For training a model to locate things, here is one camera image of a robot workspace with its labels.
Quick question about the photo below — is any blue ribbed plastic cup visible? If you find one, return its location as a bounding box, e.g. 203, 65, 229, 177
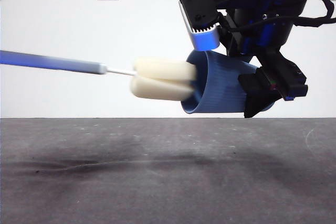
180, 50, 277, 116

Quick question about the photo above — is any grey-handled sponge cup brush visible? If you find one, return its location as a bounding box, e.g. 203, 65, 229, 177
0, 49, 196, 103

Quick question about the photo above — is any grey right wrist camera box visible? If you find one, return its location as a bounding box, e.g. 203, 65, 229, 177
178, 0, 222, 51

